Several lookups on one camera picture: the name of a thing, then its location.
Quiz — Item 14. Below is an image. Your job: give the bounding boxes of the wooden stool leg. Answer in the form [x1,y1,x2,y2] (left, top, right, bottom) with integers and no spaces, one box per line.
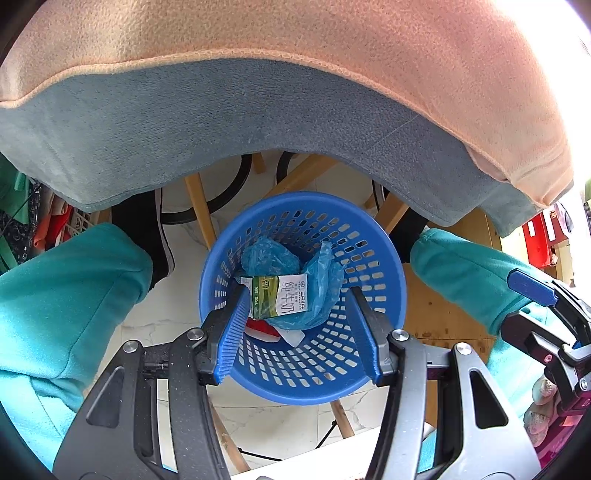
[209,406,251,474]
[272,154,340,197]
[184,174,219,250]
[330,399,356,439]

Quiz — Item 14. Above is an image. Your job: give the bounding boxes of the colourful clothes pile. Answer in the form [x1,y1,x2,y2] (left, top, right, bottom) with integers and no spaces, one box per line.
[0,154,77,278]

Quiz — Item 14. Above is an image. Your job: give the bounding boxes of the white plastic crate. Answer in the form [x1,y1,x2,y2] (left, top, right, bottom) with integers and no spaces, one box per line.
[60,210,100,241]

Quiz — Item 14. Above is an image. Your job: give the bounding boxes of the green milk carton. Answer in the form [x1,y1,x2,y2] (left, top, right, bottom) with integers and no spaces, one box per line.
[240,273,311,325]

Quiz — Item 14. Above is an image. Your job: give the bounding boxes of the white board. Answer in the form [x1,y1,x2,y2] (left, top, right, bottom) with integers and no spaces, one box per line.
[231,431,398,480]

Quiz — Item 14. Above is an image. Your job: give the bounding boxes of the person's right hand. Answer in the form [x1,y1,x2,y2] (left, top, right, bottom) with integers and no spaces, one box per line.
[524,374,566,446]

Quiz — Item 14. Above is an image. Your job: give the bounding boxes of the red floor box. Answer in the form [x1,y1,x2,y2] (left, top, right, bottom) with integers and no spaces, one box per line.
[522,208,571,268]

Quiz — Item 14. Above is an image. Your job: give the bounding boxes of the person's legs in teal trousers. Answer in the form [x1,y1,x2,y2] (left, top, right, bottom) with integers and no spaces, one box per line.
[0,223,154,472]

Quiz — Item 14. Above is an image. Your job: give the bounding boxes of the blue plastic basket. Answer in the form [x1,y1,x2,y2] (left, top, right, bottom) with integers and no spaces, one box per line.
[199,191,408,407]

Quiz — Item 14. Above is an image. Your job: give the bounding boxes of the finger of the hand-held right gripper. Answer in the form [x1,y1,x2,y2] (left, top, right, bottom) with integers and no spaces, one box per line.
[501,309,591,393]
[507,269,591,324]

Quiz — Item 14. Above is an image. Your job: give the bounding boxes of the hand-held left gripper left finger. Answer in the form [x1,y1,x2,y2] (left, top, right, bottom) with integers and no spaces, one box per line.
[53,284,252,480]

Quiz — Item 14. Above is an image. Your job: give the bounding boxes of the black metal ring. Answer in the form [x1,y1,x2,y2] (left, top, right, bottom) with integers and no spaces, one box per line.
[161,154,254,227]

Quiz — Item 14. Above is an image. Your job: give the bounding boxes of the blue plastic bag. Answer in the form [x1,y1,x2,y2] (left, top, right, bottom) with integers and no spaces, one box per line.
[241,236,346,330]

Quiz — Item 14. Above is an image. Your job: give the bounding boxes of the red and white paper bag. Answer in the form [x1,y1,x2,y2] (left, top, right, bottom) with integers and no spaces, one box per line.
[244,316,282,343]

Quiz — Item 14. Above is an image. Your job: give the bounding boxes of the black striped shoe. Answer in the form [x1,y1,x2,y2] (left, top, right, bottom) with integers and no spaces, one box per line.
[390,210,432,264]
[111,187,178,296]

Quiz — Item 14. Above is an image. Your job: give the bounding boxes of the beige fleece blanket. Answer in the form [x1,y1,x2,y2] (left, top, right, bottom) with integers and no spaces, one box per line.
[0,0,575,208]

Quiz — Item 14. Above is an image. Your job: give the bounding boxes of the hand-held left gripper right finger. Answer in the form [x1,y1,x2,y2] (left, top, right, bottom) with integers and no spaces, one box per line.
[346,286,541,480]

